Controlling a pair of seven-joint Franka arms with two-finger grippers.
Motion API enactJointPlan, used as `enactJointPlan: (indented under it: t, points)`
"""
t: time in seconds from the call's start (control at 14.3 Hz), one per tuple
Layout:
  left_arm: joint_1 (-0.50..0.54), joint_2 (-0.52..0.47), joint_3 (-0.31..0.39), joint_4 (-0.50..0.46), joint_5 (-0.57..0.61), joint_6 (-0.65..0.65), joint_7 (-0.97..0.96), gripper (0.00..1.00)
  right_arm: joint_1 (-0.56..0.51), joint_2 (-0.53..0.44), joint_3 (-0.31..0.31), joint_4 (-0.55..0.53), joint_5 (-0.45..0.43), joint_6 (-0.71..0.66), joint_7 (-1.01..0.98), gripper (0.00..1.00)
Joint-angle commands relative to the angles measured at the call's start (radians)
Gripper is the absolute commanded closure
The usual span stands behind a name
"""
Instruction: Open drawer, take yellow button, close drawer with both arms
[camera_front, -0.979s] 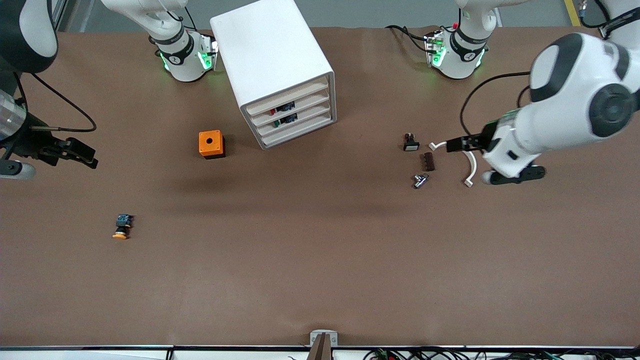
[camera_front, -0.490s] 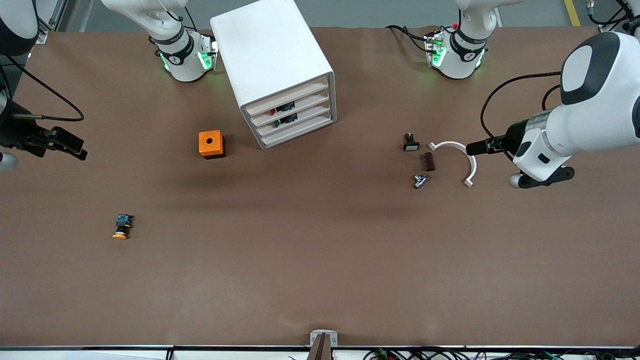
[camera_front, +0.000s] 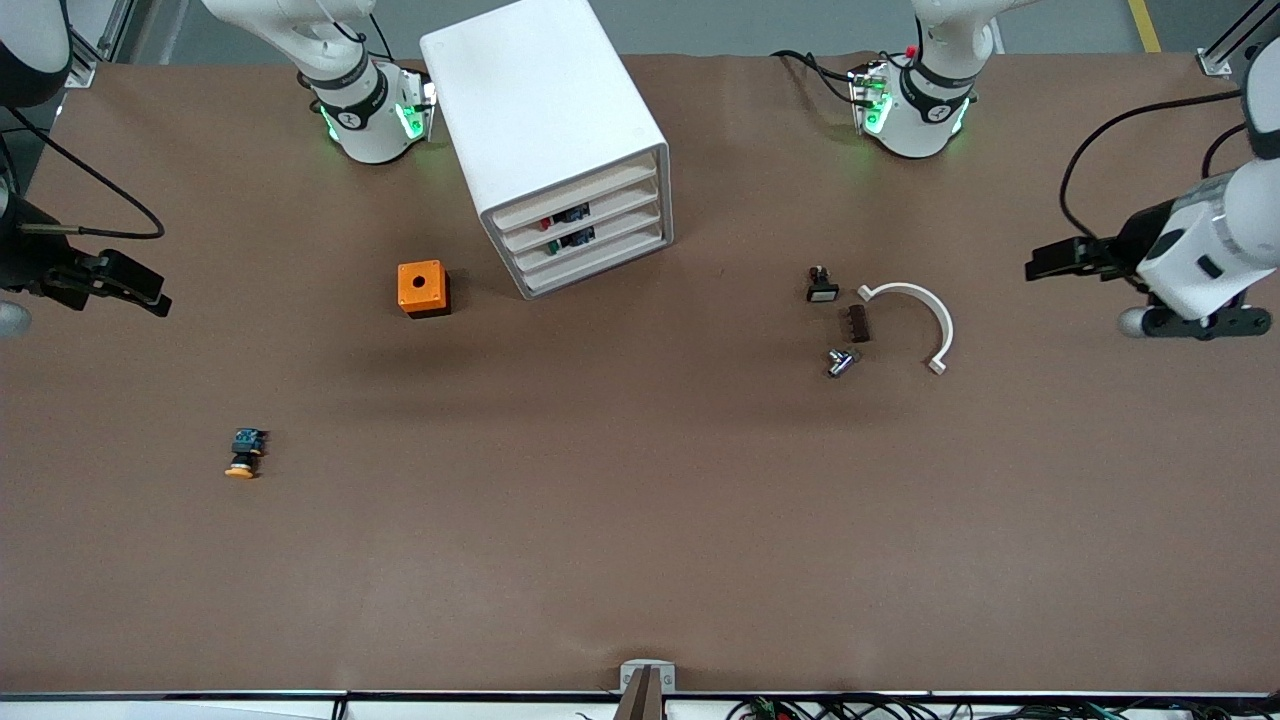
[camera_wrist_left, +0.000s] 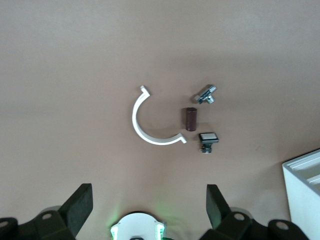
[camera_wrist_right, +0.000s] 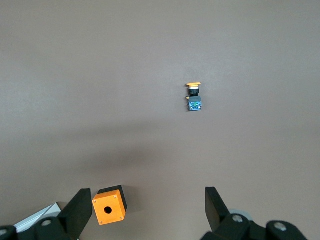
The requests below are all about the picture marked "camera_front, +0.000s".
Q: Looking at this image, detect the orange push button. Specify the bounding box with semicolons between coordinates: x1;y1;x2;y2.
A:
224;427;269;482

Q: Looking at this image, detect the white drawer cabinet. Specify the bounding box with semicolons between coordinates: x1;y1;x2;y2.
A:
420;0;674;301

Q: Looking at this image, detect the brown table mat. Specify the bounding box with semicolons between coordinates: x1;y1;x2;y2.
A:
0;52;1280;693

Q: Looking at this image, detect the white curved plastic bracket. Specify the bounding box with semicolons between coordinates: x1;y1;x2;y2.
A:
857;283;955;377

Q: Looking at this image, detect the aluminium frame profile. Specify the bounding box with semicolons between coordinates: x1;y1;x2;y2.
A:
1200;0;1280;78
55;0;136;89

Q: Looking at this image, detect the orange button enclosure box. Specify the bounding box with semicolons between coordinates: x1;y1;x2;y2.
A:
397;260;452;320

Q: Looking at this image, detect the white table edge rail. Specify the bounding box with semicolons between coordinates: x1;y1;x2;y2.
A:
0;690;1280;720

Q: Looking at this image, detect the bundle of loose cables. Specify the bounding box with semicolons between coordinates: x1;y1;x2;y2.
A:
728;693;1280;720

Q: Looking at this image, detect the grey table edge bracket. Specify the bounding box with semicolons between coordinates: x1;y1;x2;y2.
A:
615;659;677;720

